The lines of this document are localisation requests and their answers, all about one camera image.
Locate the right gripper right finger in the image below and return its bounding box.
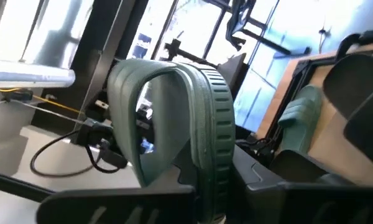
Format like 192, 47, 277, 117
226, 145, 373, 224

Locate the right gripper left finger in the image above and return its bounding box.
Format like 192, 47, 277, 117
35, 164, 203, 224

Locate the green slide sandal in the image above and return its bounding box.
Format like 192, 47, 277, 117
107, 58, 237, 224
277, 85, 325, 156

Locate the black slide sandal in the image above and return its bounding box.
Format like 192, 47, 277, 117
343, 83, 373, 172
322, 52, 373, 119

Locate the dark grey desk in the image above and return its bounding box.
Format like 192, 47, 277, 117
216, 52, 248, 98

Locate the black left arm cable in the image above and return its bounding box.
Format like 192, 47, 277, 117
29, 129, 129, 179

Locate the yellow cable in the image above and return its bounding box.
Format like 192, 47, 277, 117
0, 88, 81, 114

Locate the black chair frame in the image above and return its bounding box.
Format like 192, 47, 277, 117
225, 0, 311, 58

